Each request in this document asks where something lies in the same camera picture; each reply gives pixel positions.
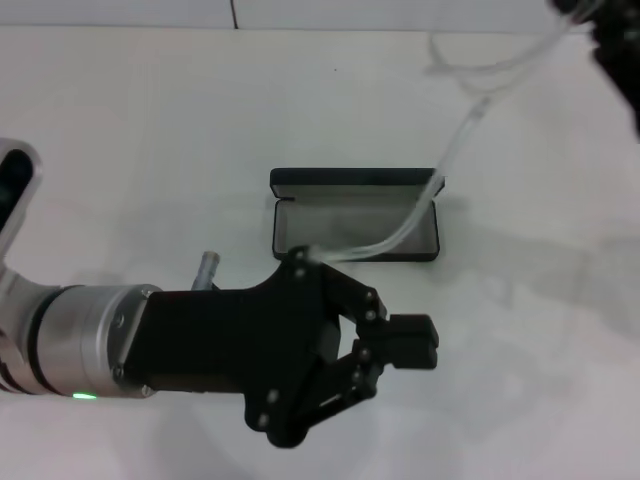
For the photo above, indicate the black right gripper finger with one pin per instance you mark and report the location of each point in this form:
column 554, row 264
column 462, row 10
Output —
column 575, row 7

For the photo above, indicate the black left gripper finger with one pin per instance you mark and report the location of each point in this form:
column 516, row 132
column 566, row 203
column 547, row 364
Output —
column 415, row 357
column 412, row 330

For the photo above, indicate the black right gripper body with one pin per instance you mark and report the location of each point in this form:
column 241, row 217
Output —
column 620, row 65

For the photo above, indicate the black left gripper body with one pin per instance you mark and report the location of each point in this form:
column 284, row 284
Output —
column 225, row 340

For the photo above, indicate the black glasses case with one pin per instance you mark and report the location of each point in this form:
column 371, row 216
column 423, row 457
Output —
column 350, row 220

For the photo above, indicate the clear plastic glasses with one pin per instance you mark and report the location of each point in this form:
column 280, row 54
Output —
column 453, row 150

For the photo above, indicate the silver cylindrical connector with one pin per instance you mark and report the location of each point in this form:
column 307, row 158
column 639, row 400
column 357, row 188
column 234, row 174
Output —
column 206, row 270

